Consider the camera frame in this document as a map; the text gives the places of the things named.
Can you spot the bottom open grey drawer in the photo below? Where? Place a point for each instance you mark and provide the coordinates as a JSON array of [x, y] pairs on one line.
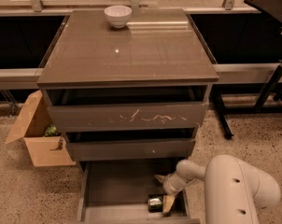
[[117, 192]]

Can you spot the open cardboard box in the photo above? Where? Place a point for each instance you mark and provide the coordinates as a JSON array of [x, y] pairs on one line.
[[30, 127]]

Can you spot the green soda can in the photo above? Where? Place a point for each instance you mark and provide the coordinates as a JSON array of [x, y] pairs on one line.
[[155, 203]]

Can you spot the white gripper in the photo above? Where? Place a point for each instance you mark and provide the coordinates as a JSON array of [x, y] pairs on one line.
[[170, 186]]

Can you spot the metal window railing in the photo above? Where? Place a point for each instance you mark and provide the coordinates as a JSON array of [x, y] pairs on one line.
[[12, 79]]

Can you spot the grey drawer cabinet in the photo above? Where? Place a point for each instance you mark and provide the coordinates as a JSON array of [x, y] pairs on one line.
[[157, 48]]

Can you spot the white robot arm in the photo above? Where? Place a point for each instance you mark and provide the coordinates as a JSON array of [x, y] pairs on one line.
[[234, 190]]

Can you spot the white ceramic bowl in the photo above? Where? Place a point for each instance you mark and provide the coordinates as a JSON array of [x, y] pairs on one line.
[[118, 16]]

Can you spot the middle grey drawer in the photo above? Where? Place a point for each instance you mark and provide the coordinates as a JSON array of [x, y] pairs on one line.
[[130, 145]]

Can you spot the green item in box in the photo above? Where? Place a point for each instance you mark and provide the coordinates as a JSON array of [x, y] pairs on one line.
[[51, 131]]

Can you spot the top grey drawer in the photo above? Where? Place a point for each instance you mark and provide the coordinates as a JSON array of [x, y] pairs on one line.
[[133, 108]]

